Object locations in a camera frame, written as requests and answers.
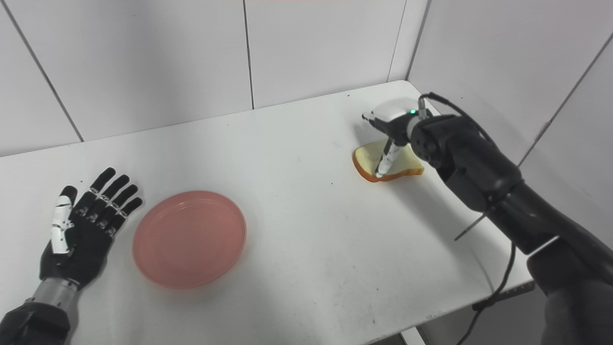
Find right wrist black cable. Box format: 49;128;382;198
418;92;517;345

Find white table leg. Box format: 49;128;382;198
401;326;431;345

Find black cable tie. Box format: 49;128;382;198
454;211;489;241

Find pink round plate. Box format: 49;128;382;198
132;190;248;289

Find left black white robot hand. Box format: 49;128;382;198
39;167;144;290

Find slice of white bread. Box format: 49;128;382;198
353;140;425;183

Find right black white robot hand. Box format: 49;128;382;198
362;98;434;179

